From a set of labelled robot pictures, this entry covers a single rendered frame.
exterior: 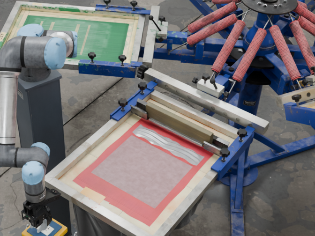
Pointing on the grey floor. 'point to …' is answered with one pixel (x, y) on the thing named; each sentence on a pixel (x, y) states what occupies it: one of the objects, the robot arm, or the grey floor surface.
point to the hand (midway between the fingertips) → (43, 226)
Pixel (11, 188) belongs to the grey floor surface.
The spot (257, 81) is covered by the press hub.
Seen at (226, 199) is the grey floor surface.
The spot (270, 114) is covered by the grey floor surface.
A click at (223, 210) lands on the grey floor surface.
